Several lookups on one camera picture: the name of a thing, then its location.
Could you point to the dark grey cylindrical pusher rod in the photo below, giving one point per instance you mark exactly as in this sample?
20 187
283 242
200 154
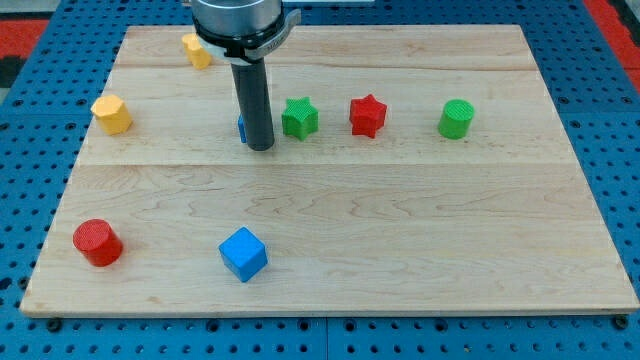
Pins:
253 96

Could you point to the yellow heart block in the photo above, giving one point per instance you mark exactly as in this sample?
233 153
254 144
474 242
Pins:
195 53

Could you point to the blue triangle block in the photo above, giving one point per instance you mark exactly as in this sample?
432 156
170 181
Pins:
241 129

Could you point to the green star block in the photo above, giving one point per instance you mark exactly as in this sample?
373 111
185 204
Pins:
300 118

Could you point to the red star block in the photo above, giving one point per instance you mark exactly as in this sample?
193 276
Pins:
367 115

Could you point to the yellow hexagon block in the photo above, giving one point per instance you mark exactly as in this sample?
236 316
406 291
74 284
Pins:
111 114

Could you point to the blue cube block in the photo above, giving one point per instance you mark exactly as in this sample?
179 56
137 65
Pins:
243 254

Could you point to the light wooden board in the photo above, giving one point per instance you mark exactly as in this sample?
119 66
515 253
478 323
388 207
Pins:
409 223

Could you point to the green cylinder block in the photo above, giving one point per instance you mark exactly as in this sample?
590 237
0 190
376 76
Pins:
456 117

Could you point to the red cylinder block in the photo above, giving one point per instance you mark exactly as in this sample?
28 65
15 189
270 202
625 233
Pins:
97 242

